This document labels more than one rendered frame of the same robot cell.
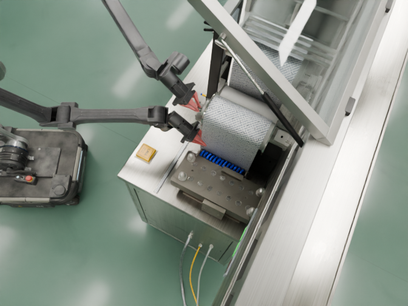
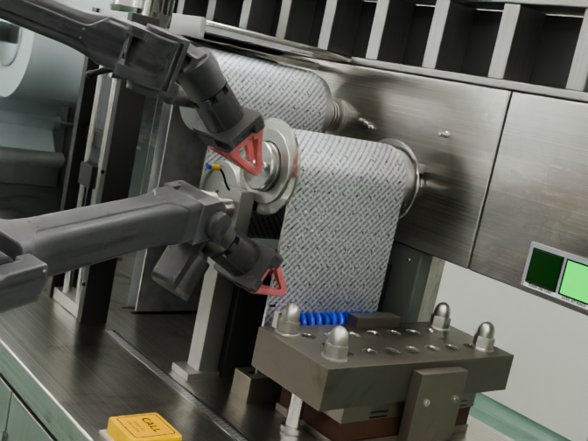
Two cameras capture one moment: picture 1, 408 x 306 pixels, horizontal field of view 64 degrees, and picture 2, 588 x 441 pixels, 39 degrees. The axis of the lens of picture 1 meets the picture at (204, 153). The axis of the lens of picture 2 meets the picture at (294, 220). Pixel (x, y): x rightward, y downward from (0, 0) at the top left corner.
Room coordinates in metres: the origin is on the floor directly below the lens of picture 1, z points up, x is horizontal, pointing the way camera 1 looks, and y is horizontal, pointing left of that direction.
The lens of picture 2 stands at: (0.04, 1.06, 1.38)
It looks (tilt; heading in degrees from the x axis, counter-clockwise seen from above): 9 degrees down; 300
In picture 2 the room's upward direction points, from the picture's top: 12 degrees clockwise
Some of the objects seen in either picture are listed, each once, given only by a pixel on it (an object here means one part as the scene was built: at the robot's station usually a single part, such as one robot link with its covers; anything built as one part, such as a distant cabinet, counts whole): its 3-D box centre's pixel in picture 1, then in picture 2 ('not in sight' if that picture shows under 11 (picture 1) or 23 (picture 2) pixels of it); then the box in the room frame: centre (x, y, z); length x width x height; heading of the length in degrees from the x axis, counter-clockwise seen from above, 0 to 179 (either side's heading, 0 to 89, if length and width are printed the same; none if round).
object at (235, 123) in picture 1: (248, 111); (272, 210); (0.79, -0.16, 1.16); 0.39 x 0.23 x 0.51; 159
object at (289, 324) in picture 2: (191, 156); (290, 318); (0.59, 0.05, 1.05); 0.04 x 0.04 x 0.04
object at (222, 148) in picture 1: (226, 150); (332, 269); (0.61, -0.09, 1.11); 0.23 x 0.01 x 0.18; 70
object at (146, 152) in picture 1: (146, 152); (143, 434); (0.64, 0.27, 0.91); 0.07 x 0.07 x 0.02; 69
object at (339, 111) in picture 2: not in sight; (322, 113); (0.84, -0.36, 1.33); 0.07 x 0.07 x 0.07; 69
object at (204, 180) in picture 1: (220, 187); (388, 360); (0.49, -0.09, 1.00); 0.40 x 0.16 x 0.06; 69
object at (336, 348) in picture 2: (182, 175); (337, 341); (0.50, 0.08, 1.05); 0.04 x 0.04 x 0.04
